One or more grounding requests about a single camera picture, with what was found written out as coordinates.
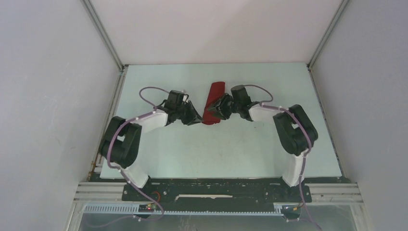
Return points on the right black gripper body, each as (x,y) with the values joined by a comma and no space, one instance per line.
(228,106)

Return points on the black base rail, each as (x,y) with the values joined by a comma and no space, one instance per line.
(222,195)

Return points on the aluminium frame post right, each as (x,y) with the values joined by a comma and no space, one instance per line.
(327,34)

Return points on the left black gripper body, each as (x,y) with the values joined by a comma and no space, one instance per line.
(184,112)

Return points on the aluminium frame post left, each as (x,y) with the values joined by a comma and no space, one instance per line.
(92,13)

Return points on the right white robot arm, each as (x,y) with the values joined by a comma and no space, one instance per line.
(295,130)

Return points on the red cloth napkin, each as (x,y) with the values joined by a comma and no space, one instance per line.
(217,90)

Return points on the aluminium frame post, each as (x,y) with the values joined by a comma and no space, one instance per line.
(327,34)
(92,13)

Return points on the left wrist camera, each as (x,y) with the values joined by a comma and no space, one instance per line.
(176,99)

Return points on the white cable duct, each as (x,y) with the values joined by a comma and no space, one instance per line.
(136,209)

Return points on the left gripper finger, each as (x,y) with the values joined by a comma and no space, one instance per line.
(190,122)
(192,115)

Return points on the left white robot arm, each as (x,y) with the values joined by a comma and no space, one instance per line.
(121,140)

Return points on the aluminium extrusion rail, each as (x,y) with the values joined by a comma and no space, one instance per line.
(99,192)

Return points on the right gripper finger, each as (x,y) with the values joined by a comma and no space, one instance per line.
(216,105)
(222,115)

